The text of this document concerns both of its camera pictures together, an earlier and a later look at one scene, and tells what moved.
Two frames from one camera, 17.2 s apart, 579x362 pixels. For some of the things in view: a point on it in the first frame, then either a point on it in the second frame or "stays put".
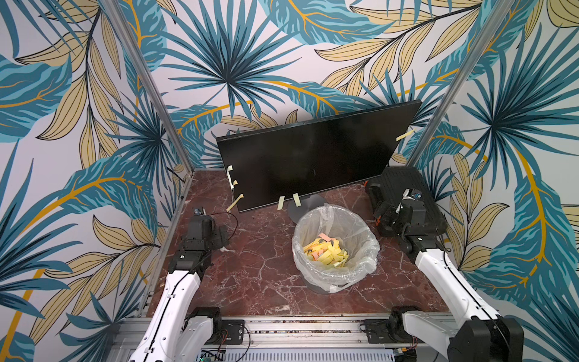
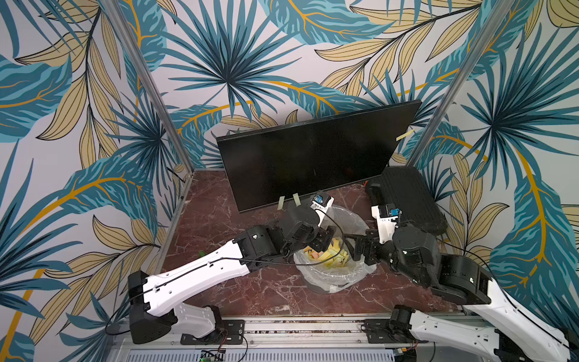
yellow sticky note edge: x=403 y=135 stays put
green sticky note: x=280 y=203 stays put
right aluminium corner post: x=500 y=10 stays put
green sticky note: x=297 y=200 stays put
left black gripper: x=219 y=240 → x=324 y=238
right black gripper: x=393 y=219 → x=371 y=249
